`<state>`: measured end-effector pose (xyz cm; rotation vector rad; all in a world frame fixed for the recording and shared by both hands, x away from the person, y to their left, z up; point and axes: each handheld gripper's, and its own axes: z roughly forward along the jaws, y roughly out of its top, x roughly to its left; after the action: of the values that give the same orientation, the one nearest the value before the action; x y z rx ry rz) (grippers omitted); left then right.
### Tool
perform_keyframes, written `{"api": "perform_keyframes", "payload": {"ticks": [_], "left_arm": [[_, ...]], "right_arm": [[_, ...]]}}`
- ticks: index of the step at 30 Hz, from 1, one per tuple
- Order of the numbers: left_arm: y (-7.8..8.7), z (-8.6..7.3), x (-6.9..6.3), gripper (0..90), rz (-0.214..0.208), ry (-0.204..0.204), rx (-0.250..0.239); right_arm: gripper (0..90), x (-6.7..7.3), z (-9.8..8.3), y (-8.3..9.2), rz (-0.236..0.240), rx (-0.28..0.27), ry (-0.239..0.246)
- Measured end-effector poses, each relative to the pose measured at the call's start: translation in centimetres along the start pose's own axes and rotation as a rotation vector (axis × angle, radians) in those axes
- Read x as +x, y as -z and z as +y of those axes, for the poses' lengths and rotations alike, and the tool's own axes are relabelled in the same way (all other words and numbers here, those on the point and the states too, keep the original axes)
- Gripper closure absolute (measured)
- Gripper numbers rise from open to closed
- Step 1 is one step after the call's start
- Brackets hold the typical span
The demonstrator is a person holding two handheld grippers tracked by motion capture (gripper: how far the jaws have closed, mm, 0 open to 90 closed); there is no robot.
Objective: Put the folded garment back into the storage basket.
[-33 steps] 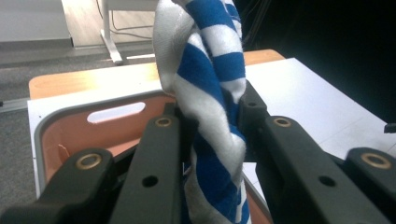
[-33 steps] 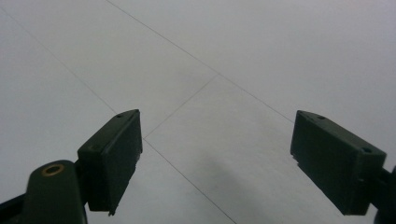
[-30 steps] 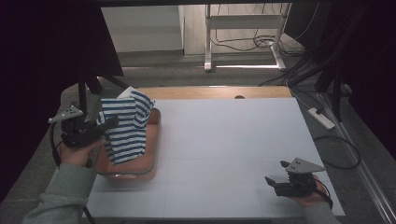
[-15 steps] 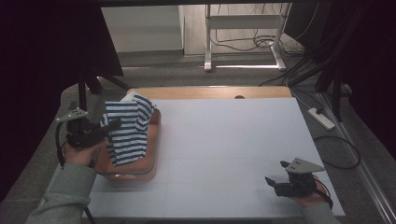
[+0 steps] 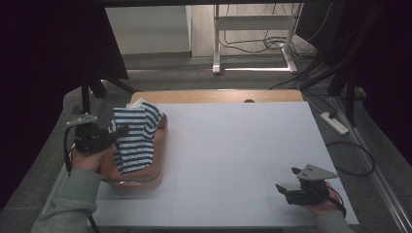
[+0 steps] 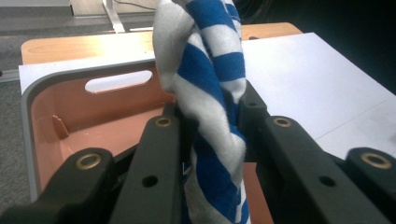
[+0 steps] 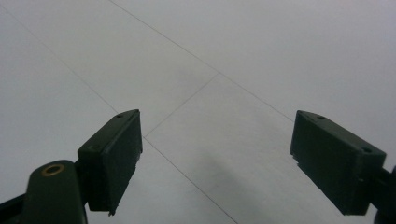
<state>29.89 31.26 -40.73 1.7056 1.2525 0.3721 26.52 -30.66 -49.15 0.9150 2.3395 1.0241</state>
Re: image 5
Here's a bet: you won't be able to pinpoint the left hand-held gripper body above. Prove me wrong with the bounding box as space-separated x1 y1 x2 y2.
66 113 115 154

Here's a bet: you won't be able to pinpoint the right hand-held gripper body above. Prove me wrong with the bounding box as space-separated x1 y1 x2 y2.
286 163 339 206

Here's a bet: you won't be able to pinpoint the blue white striped shirt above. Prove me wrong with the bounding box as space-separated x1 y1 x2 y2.
108 98 164 176

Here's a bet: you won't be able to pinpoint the pink plastic basin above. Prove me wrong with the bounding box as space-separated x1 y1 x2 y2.
100 113 169 190

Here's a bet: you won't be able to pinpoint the person's right hand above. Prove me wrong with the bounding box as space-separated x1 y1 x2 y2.
300 182 344 216

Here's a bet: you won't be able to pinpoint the person's left hand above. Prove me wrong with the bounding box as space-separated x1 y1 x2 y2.
70 147 115 173

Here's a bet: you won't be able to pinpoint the black tripod stand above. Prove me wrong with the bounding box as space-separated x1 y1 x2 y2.
81 76 137 115
327 64 358 127

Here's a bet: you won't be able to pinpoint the white power strip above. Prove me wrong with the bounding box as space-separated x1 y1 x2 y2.
320 111 350 136

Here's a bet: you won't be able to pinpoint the wooden table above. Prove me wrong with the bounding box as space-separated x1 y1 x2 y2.
129 89 305 105

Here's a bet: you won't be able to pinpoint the black curtain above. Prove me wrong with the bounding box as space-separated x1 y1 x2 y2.
0 0 130 208
324 0 412 156

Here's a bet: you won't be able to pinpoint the white cabinet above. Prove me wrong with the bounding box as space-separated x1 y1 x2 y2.
105 6 192 70

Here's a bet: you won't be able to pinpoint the white metal stand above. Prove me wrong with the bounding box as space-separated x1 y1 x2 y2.
212 3 304 76

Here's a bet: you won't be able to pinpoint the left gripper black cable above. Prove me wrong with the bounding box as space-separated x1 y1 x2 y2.
62 125 100 233

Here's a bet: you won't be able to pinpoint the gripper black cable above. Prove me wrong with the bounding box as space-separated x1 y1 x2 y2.
326 185 348 218
62 125 100 233

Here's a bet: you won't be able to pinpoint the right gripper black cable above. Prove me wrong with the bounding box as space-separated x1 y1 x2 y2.
326 185 348 218

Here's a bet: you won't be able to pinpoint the black looped floor cable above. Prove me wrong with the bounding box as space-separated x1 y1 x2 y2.
325 141 377 178

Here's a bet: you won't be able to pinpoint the bundle of black cables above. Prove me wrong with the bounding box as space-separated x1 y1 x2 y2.
268 45 344 91

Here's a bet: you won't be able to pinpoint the tangled floor cables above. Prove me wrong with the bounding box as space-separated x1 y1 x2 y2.
219 28 314 61

